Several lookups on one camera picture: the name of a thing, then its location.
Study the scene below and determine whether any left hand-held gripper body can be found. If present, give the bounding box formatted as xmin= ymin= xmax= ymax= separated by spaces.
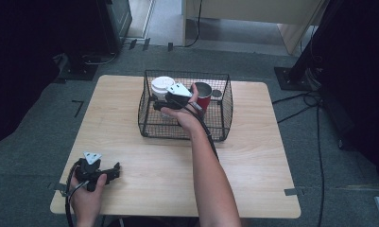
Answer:
xmin=74 ymin=151 xmax=108 ymax=193

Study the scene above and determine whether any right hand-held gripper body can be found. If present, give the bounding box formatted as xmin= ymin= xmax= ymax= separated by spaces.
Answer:
xmin=164 ymin=82 xmax=193 ymax=111

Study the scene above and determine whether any white cup with lid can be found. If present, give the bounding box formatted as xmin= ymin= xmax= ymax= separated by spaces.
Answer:
xmin=150 ymin=76 xmax=177 ymax=106

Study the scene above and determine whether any black wire basket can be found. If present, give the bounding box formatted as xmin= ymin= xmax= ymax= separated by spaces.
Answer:
xmin=137 ymin=69 xmax=234 ymax=142

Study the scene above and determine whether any person's right hand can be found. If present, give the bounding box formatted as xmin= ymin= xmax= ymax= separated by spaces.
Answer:
xmin=160 ymin=83 xmax=207 ymax=135

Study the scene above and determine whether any person's left hand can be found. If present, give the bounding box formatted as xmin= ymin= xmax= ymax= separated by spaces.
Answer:
xmin=69 ymin=173 xmax=109 ymax=225

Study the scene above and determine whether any red cup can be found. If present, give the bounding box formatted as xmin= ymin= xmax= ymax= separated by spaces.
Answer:
xmin=193 ymin=81 xmax=214 ymax=119

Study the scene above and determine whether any black cabinet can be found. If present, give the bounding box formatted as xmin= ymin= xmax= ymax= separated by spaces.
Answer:
xmin=56 ymin=0 xmax=133 ymax=81

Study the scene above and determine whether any light wooden furniture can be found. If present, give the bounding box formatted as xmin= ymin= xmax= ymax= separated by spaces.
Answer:
xmin=181 ymin=0 xmax=332 ymax=57

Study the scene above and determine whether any black metal stand base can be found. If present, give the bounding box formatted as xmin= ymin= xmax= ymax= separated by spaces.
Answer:
xmin=273 ymin=0 xmax=337 ymax=93

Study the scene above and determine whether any dark curtain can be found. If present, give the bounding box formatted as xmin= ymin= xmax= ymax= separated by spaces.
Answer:
xmin=313 ymin=0 xmax=379 ymax=197
xmin=0 ymin=0 xmax=100 ymax=149

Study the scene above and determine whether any left hand-held gripper cable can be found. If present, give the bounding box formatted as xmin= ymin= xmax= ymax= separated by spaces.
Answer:
xmin=64 ymin=160 xmax=90 ymax=227

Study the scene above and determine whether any hand-held gripper cable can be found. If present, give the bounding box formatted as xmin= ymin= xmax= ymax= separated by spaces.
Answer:
xmin=64 ymin=160 xmax=90 ymax=227
xmin=169 ymin=98 xmax=220 ymax=162

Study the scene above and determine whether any right hand-held gripper cable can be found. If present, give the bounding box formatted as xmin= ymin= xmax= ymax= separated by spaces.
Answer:
xmin=169 ymin=98 xmax=220 ymax=162

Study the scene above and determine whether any thin black hanging cable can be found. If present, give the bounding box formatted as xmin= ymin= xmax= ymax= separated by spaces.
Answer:
xmin=183 ymin=0 xmax=204 ymax=48

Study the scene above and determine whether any black floor cable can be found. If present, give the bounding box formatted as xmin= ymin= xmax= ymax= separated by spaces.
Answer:
xmin=271 ymin=89 xmax=327 ymax=227

